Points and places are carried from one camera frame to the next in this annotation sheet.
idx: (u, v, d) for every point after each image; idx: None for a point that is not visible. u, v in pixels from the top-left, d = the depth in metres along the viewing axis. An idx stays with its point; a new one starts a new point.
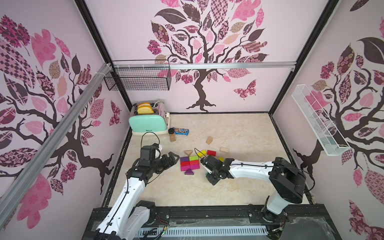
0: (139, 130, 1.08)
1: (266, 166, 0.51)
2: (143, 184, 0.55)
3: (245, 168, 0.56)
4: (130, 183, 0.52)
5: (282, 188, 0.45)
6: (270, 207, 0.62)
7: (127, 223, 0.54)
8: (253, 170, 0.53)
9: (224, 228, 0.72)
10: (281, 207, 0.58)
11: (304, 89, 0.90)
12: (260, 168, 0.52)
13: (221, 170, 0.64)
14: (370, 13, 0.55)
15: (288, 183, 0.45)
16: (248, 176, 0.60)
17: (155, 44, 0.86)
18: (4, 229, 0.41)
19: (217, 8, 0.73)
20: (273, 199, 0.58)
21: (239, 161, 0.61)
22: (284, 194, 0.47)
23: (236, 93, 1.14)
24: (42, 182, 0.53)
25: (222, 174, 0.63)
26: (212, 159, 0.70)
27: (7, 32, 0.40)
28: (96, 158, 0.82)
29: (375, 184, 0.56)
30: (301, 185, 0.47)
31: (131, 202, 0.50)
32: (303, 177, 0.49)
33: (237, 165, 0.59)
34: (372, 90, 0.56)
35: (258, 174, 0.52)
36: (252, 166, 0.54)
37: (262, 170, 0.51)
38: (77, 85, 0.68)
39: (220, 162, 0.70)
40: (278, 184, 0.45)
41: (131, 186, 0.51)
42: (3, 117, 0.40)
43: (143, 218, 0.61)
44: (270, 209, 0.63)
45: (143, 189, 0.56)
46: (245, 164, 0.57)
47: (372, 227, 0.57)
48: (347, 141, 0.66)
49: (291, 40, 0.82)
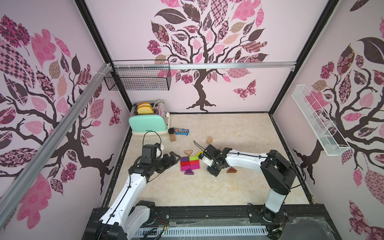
0: (139, 130, 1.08)
1: (260, 156, 0.54)
2: (145, 180, 0.57)
3: (239, 156, 0.59)
4: (132, 178, 0.54)
5: (271, 177, 0.48)
6: (269, 205, 0.63)
7: (128, 220, 0.55)
8: (247, 160, 0.56)
9: (224, 228, 0.72)
10: (279, 203, 0.58)
11: (304, 89, 0.90)
12: (253, 157, 0.55)
13: (218, 158, 0.67)
14: (370, 13, 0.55)
15: (277, 174, 0.48)
16: (242, 165, 0.60)
17: (155, 44, 0.86)
18: (4, 229, 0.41)
19: (217, 8, 0.73)
20: (268, 196, 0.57)
21: (236, 150, 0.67)
22: (272, 184, 0.49)
23: (236, 93, 1.14)
24: (42, 182, 0.53)
25: (218, 161, 0.66)
26: (212, 148, 0.74)
27: (7, 32, 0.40)
28: (96, 158, 0.82)
29: (375, 184, 0.56)
30: (290, 177, 0.49)
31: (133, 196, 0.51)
32: (294, 170, 0.50)
33: (233, 154, 0.62)
34: (372, 90, 0.56)
35: (250, 163, 0.55)
36: (246, 155, 0.58)
37: (256, 159, 0.53)
38: (77, 85, 0.68)
39: (219, 151, 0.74)
40: (268, 174, 0.48)
41: (133, 181, 0.53)
42: (3, 117, 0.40)
43: (143, 216, 0.61)
44: (268, 206, 0.64)
45: (145, 185, 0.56)
46: (240, 153, 0.61)
47: (372, 227, 0.57)
48: (347, 141, 0.66)
49: (291, 40, 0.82)
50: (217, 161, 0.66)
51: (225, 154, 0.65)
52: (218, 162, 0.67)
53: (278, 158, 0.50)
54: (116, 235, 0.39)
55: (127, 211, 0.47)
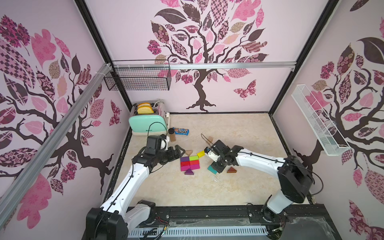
0: (140, 130, 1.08)
1: (277, 160, 0.50)
2: (147, 171, 0.56)
3: (252, 157, 0.56)
4: (135, 168, 0.53)
5: (286, 183, 0.45)
6: (271, 206, 0.63)
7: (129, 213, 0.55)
8: (261, 163, 0.53)
9: (224, 228, 0.72)
10: (282, 206, 0.58)
11: (304, 89, 0.90)
12: (269, 161, 0.51)
13: (227, 155, 0.65)
14: (370, 14, 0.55)
15: (293, 180, 0.45)
16: (253, 167, 0.57)
17: (155, 44, 0.86)
18: (4, 229, 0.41)
19: (217, 8, 0.73)
20: (275, 200, 0.59)
21: (249, 150, 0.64)
22: (286, 191, 0.47)
23: (236, 93, 1.14)
24: (42, 182, 0.53)
25: (228, 158, 0.63)
26: (221, 144, 0.70)
27: (7, 32, 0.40)
28: (96, 158, 0.82)
29: (375, 184, 0.56)
30: (306, 185, 0.46)
31: (135, 185, 0.50)
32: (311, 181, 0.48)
33: (245, 154, 0.59)
34: (372, 90, 0.56)
35: (265, 166, 0.52)
36: (261, 158, 0.54)
37: (272, 163, 0.50)
38: (77, 85, 0.69)
39: (228, 148, 0.70)
40: (283, 179, 0.45)
41: (136, 171, 0.52)
42: (3, 117, 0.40)
43: (144, 214, 0.62)
44: (270, 207, 0.64)
45: (147, 175, 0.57)
46: (253, 154, 0.57)
47: (372, 227, 0.57)
48: (347, 141, 0.66)
49: (291, 40, 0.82)
50: (226, 158, 0.64)
51: (236, 152, 0.62)
52: (227, 159, 0.64)
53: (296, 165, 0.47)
54: (115, 224, 0.39)
55: (127, 201, 0.47)
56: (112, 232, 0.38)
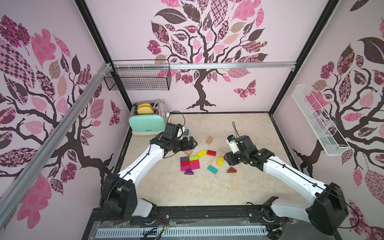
0: (139, 130, 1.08)
1: (315, 184, 0.45)
2: (162, 154, 0.59)
3: (285, 171, 0.51)
4: (152, 148, 0.56)
5: (321, 213, 0.41)
6: (275, 208, 0.62)
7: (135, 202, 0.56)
8: (293, 179, 0.48)
9: (224, 228, 0.72)
10: (287, 214, 0.57)
11: (304, 89, 0.90)
12: (305, 182, 0.46)
13: (253, 157, 0.59)
14: (370, 14, 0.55)
15: (332, 214, 0.40)
16: (283, 180, 0.51)
17: (155, 44, 0.86)
18: (4, 229, 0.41)
19: (217, 7, 0.72)
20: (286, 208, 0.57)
21: (282, 162, 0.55)
22: (315, 217, 0.43)
23: (236, 93, 1.14)
24: (42, 182, 0.53)
25: (253, 161, 0.58)
26: (248, 142, 0.63)
27: (7, 32, 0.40)
28: (96, 157, 0.82)
29: (375, 184, 0.56)
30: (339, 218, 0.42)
31: (150, 163, 0.54)
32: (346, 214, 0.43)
33: (277, 164, 0.53)
34: (372, 90, 0.56)
35: (298, 185, 0.46)
36: (295, 174, 0.49)
37: (308, 185, 0.45)
38: (77, 85, 0.68)
39: (255, 149, 0.64)
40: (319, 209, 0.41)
41: (152, 150, 0.56)
42: (3, 117, 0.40)
43: (146, 209, 0.63)
44: (273, 208, 0.63)
45: (160, 158, 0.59)
46: (287, 167, 0.51)
47: (372, 227, 0.57)
48: (347, 141, 0.66)
49: (291, 40, 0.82)
50: (250, 161, 0.59)
51: (265, 158, 0.56)
52: (252, 162, 0.59)
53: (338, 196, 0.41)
54: (128, 191, 0.42)
55: (141, 175, 0.50)
56: (124, 198, 0.41)
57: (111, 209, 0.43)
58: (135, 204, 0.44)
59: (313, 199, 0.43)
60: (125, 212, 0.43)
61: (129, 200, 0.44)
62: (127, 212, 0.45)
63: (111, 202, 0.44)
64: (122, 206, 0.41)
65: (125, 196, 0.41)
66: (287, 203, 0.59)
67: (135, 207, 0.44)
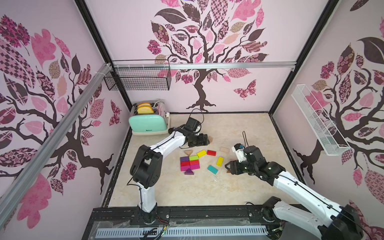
0: (139, 130, 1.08)
1: (331, 206, 0.43)
2: (183, 140, 0.67)
3: (298, 189, 0.49)
4: (176, 134, 0.65)
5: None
6: (277, 211, 0.62)
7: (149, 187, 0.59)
8: (308, 200, 0.46)
9: (224, 228, 0.72)
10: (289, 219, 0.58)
11: (304, 89, 0.90)
12: (319, 202, 0.45)
13: (263, 171, 0.58)
14: (370, 14, 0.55)
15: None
16: (291, 195, 0.51)
17: (155, 44, 0.86)
18: (4, 230, 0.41)
19: (217, 7, 0.72)
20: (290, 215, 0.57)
21: (295, 178, 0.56)
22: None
23: (236, 93, 1.14)
24: (42, 182, 0.53)
25: (262, 175, 0.57)
26: (258, 154, 0.61)
27: (7, 32, 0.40)
28: (96, 158, 0.82)
29: (375, 184, 0.56)
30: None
31: (174, 145, 0.62)
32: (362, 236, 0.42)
33: (289, 181, 0.52)
34: (372, 90, 0.56)
35: (312, 205, 0.45)
36: (308, 193, 0.47)
37: (323, 206, 0.44)
38: (77, 85, 0.68)
39: (264, 161, 0.62)
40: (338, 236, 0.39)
41: (176, 135, 0.64)
42: (3, 117, 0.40)
43: (150, 204, 0.64)
44: (275, 211, 0.63)
45: (181, 145, 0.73)
46: (299, 184, 0.50)
47: (372, 227, 0.57)
48: (347, 141, 0.66)
49: (291, 40, 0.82)
50: (260, 174, 0.57)
51: (275, 173, 0.55)
52: (262, 176, 0.57)
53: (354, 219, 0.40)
54: (158, 158, 0.49)
55: (167, 151, 0.58)
56: (153, 164, 0.49)
57: (139, 175, 0.51)
58: (158, 175, 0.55)
59: (328, 222, 0.42)
60: (150, 179, 0.50)
61: (155, 169, 0.51)
62: (151, 180, 0.51)
63: (140, 169, 0.51)
64: (149, 174, 0.49)
65: (153, 166, 0.49)
66: (293, 210, 0.58)
67: (157, 178, 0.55)
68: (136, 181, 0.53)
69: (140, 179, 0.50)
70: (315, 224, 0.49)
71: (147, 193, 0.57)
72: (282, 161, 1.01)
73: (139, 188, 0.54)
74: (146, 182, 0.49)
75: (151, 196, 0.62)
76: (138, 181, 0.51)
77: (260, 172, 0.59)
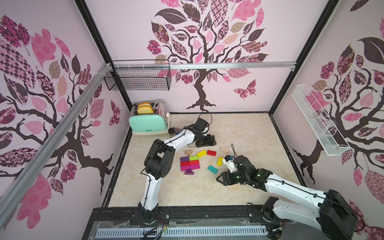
0: (139, 130, 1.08)
1: (316, 195, 0.46)
2: (192, 139, 0.72)
3: (285, 187, 0.52)
4: (187, 132, 0.70)
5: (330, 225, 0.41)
6: (277, 211, 0.62)
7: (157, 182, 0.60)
8: (296, 194, 0.49)
9: (224, 228, 0.72)
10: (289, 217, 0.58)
11: (304, 89, 0.90)
12: (306, 194, 0.48)
13: (254, 179, 0.61)
14: (370, 14, 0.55)
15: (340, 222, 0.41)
16: (286, 196, 0.53)
17: (155, 44, 0.86)
18: (4, 230, 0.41)
19: (217, 7, 0.72)
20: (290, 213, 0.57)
21: (281, 178, 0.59)
22: (326, 230, 0.44)
23: (236, 93, 1.14)
24: (42, 182, 0.53)
25: (255, 183, 0.60)
26: (247, 163, 0.65)
27: (7, 32, 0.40)
28: (96, 158, 0.82)
29: (375, 184, 0.56)
30: (350, 226, 0.42)
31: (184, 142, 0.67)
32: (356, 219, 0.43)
33: (276, 182, 0.55)
34: (372, 90, 0.56)
35: (301, 199, 0.48)
36: (295, 188, 0.51)
37: (310, 197, 0.46)
38: (77, 85, 0.69)
39: (254, 169, 0.66)
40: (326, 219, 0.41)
41: (187, 133, 0.69)
42: (3, 117, 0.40)
43: (152, 202, 0.65)
44: (275, 211, 0.63)
45: (189, 143, 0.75)
46: (286, 183, 0.53)
47: (372, 227, 0.57)
48: (347, 141, 0.66)
49: (291, 40, 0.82)
50: (252, 183, 0.61)
51: (264, 178, 0.59)
52: (254, 184, 0.60)
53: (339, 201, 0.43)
54: (171, 151, 0.54)
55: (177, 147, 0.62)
56: (166, 156, 0.54)
57: (152, 166, 0.55)
58: (169, 168, 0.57)
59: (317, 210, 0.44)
60: (162, 170, 0.55)
61: (168, 162, 0.56)
62: (163, 172, 0.56)
63: (154, 161, 0.56)
64: (162, 166, 0.54)
65: (166, 158, 0.54)
66: (292, 207, 0.58)
67: (168, 170, 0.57)
68: (148, 171, 0.59)
69: (153, 170, 0.55)
70: (314, 217, 0.49)
71: (155, 186, 0.61)
72: (282, 161, 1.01)
73: (148, 179, 0.58)
74: (158, 173, 0.54)
75: (155, 193, 0.64)
76: (150, 171, 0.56)
77: (251, 180, 0.62)
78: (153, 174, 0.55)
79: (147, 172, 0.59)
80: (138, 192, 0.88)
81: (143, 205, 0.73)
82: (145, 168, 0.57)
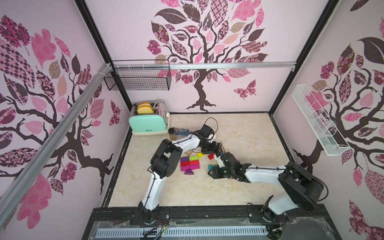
0: (139, 130, 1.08)
1: (278, 168, 0.53)
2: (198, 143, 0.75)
3: (258, 171, 0.59)
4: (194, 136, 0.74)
5: (292, 191, 0.45)
6: (272, 206, 0.63)
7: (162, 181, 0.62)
8: (266, 173, 0.55)
9: (224, 228, 0.72)
10: (284, 209, 0.58)
11: (304, 89, 0.90)
12: (272, 170, 0.54)
13: (238, 173, 0.67)
14: (370, 14, 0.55)
15: (298, 186, 0.45)
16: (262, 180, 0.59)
17: (155, 44, 0.86)
18: (4, 229, 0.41)
19: (217, 7, 0.72)
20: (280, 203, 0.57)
21: (254, 165, 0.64)
22: (295, 198, 0.46)
23: (236, 93, 1.14)
24: (42, 182, 0.53)
25: (239, 177, 0.66)
26: (233, 159, 0.72)
27: (7, 32, 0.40)
28: (96, 158, 0.82)
29: (375, 184, 0.55)
30: (313, 191, 0.45)
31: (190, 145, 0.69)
32: (319, 184, 0.47)
33: (252, 169, 0.62)
34: (372, 90, 0.56)
35: (271, 177, 0.53)
36: (265, 168, 0.57)
37: (274, 172, 0.52)
38: (77, 85, 0.68)
39: (239, 164, 0.73)
40: (287, 186, 0.46)
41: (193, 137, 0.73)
42: (3, 117, 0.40)
43: (154, 202, 0.65)
44: (271, 207, 0.63)
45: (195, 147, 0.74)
46: (259, 168, 0.60)
47: (372, 227, 0.57)
48: (347, 141, 0.66)
49: (290, 40, 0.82)
50: (237, 176, 0.67)
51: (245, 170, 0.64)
52: (238, 178, 0.67)
53: (297, 170, 0.48)
54: (179, 151, 0.57)
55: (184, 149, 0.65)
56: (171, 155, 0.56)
57: (158, 165, 0.57)
58: (175, 168, 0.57)
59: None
60: (168, 170, 0.57)
61: (174, 162, 0.58)
62: (169, 171, 0.58)
63: (161, 160, 0.58)
64: (168, 165, 0.56)
65: (173, 158, 0.56)
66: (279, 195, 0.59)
67: (173, 171, 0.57)
68: (154, 170, 0.61)
69: (158, 169, 0.57)
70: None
71: (159, 185, 0.62)
72: (282, 161, 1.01)
73: (152, 177, 0.60)
74: (163, 172, 0.56)
75: (157, 193, 0.64)
76: (155, 170, 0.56)
77: (236, 175, 0.68)
78: (159, 173, 0.57)
79: (153, 171, 0.60)
80: (138, 192, 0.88)
81: (144, 205, 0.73)
82: (151, 166, 0.59)
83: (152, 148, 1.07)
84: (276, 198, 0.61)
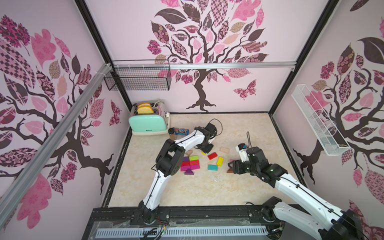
0: (139, 130, 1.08)
1: (332, 210, 0.43)
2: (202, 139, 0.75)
3: (299, 191, 0.49)
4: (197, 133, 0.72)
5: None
6: (278, 212, 0.62)
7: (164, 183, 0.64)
8: (310, 203, 0.46)
9: (224, 228, 0.72)
10: (289, 221, 0.58)
11: (304, 89, 0.90)
12: (321, 205, 0.45)
13: (264, 172, 0.58)
14: (369, 14, 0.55)
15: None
16: (294, 199, 0.51)
17: (155, 44, 0.86)
18: (4, 229, 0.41)
19: (217, 7, 0.72)
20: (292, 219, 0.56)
21: (297, 181, 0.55)
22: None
23: (236, 93, 1.14)
24: (42, 182, 0.53)
25: (264, 177, 0.57)
26: (261, 155, 0.61)
27: (7, 32, 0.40)
28: (96, 157, 0.82)
29: (375, 184, 0.56)
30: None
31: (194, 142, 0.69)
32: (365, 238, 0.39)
33: (291, 184, 0.51)
34: (372, 90, 0.56)
35: (313, 209, 0.45)
36: (309, 195, 0.48)
37: (324, 210, 0.44)
38: (77, 85, 0.68)
39: (266, 162, 0.62)
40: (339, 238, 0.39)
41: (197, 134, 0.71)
42: (3, 117, 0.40)
43: (154, 202, 0.65)
44: (276, 211, 0.63)
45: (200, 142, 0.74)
46: (300, 187, 0.50)
47: (372, 227, 0.57)
48: (347, 141, 0.66)
49: (291, 40, 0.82)
50: (262, 176, 0.58)
51: (277, 176, 0.55)
52: (264, 177, 0.57)
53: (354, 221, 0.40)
54: (181, 151, 0.57)
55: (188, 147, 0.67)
56: (175, 157, 0.57)
57: (163, 163, 0.59)
58: (179, 167, 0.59)
59: (329, 226, 0.42)
60: (173, 169, 0.59)
61: (178, 161, 0.59)
62: (173, 170, 0.60)
63: (165, 159, 0.60)
64: (172, 164, 0.57)
65: (176, 157, 0.57)
66: (294, 211, 0.58)
67: (178, 169, 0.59)
68: (158, 168, 0.62)
69: (163, 167, 0.59)
70: (315, 228, 0.48)
71: (162, 184, 0.63)
72: (282, 161, 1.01)
73: (156, 176, 0.62)
74: (168, 171, 0.58)
75: (160, 192, 0.65)
76: (160, 168, 0.63)
77: (261, 173, 0.59)
78: (163, 172, 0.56)
79: (157, 169, 0.62)
80: (138, 192, 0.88)
81: (145, 204, 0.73)
82: (156, 165, 0.61)
83: (152, 148, 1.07)
84: (289, 211, 0.59)
